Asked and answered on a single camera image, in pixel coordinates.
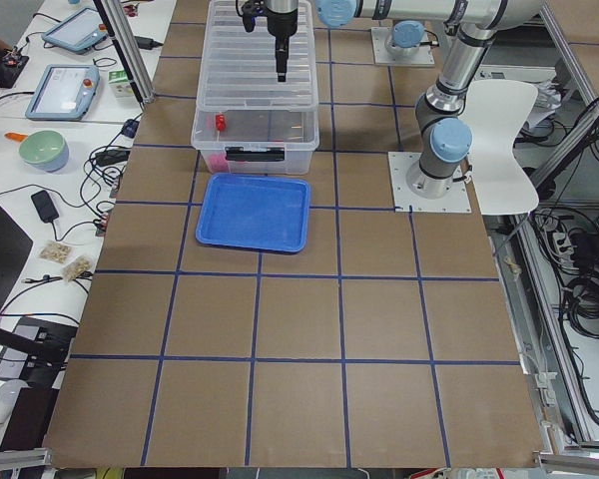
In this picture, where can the white plastic chair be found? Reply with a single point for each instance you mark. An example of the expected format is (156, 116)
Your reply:
(495, 112)

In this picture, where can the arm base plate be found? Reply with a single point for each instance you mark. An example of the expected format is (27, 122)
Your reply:
(414, 192)
(388, 54)

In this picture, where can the black power adapter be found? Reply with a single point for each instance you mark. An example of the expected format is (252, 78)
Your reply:
(147, 43)

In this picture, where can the red block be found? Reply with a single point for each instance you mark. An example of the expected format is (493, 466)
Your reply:
(220, 122)

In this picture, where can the black computer mouse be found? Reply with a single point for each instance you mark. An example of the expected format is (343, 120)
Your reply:
(44, 206)

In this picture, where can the green white carton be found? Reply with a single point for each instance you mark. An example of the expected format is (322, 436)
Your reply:
(120, 84)

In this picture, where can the teach pendant tablet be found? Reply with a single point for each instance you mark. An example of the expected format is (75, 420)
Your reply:
(64, 93)
(78, 33)

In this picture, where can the blue plastic tray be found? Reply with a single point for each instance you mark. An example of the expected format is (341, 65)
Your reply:
(255, 212)

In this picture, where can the snack bag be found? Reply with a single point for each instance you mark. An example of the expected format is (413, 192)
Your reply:
(79, 267)
(56, 252)

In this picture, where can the toy carrot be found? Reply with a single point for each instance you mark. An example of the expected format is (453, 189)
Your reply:
(15, 137)

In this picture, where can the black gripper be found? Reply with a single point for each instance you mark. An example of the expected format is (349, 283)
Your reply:
(281, 24)

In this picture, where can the green bowl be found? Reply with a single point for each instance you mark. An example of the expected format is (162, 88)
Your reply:
(47, 151)

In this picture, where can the aluminium frame post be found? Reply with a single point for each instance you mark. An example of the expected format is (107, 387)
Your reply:
(120, 32)

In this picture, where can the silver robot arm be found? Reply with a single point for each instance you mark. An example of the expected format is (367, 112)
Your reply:
(282, 22)
(446, 139)

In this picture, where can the clear plastic box lid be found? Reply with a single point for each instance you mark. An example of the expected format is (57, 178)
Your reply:
(239, 71)

